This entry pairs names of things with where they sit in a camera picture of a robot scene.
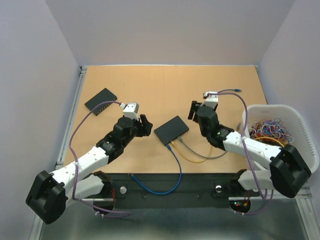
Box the yellow ethernet cable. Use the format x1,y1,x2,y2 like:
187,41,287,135
171,141,215,164

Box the grey ethernet cable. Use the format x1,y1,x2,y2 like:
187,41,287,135
177,122,242,160

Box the blue ethernet cable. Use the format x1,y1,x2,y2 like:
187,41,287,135
131,143,183,195
217,87,243,95

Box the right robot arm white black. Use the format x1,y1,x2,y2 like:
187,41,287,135
187,101,313,198

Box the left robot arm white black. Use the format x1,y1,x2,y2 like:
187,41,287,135
25,114,153,224

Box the white plastic bin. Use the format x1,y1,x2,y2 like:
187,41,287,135
242,104,320,173

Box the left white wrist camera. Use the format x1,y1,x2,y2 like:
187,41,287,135
122,102,139,120

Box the tangle of coloured cables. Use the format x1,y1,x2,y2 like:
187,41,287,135
249,117,296,148

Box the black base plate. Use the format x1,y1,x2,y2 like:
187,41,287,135
51,171,261,211

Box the aluminium frame rail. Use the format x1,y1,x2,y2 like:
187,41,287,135
54,66,88,170

